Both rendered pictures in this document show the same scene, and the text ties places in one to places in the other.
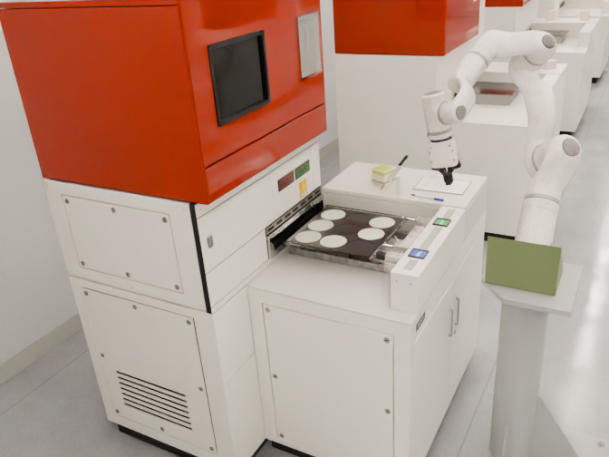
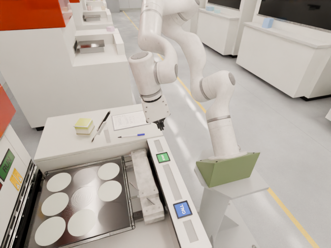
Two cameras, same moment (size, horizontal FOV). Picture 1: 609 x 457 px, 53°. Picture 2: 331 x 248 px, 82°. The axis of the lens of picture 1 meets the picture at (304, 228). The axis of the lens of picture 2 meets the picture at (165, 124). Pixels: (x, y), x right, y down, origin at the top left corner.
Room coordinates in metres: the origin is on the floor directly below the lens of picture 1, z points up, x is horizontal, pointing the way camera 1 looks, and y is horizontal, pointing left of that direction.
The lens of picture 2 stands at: (1.57, -0.07, 1.63)
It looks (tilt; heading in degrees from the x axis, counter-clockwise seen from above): 38 degrees down; 313
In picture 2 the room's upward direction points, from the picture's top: straight up
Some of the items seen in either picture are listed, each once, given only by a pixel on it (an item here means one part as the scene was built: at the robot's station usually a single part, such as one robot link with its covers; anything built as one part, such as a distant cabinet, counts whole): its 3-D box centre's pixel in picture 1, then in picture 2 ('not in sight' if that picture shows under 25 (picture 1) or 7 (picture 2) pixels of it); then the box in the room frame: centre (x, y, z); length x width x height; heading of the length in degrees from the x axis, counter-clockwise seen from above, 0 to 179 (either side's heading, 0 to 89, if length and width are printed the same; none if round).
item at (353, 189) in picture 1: (404, 197); (104, 135); (2.41, -0.44, 0.89); 0.62 x 0.35 x 0.14; 59
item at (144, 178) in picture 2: (412, 246); (145, 182); (2.00, -0.40, 0.87); 0.36 x 0.08 x 0.03; 149
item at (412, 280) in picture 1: (430, 255); (171, 189); (1.88, -0.44, 0.89); 0.55 x 0.09 x 0.14; 149
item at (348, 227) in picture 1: (345, 229); (83, 197); (2.12, -0.16, 0.90); 0.34 x 0.34 x 0.01; 59
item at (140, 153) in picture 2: (426, 221); (138, 153); (2.15, -0.48, 0.89); 0.08 x 0.03 x 0.03; 59
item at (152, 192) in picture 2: (405, 248); (148, 193); (1.94, -0.36, 0.89); 0.08 x 0.03 x 0.03; 59
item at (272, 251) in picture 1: (297, 224); (27, 214); (2.22, 0.03, 0.89); 0.44 x 0.02 x 0.10; 149
